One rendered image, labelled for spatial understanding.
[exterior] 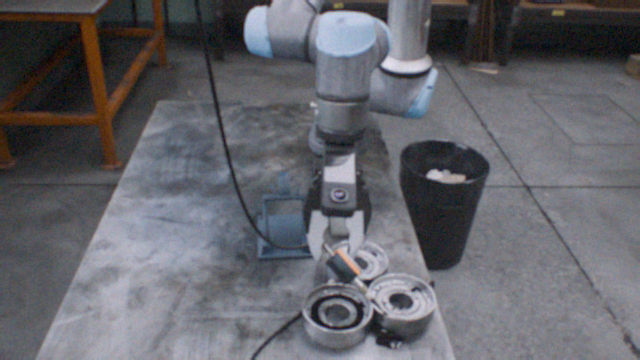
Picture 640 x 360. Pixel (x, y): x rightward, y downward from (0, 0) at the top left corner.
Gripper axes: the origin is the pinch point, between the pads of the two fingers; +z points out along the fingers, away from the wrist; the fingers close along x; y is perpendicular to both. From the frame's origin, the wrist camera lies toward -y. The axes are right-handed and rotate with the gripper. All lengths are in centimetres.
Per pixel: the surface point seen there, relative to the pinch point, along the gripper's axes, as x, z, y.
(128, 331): 30.7, 10.8, -4.3
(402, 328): -10.1, 8.4, -6.5
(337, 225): -2.1, 4.9, 19.2
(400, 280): -11.3, 6.4, 3.3
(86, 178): 104, 67, 181
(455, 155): -59, 34, 134
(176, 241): 27.4, 7.8, 17.6
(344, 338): -1.2, 8.3, -8.9
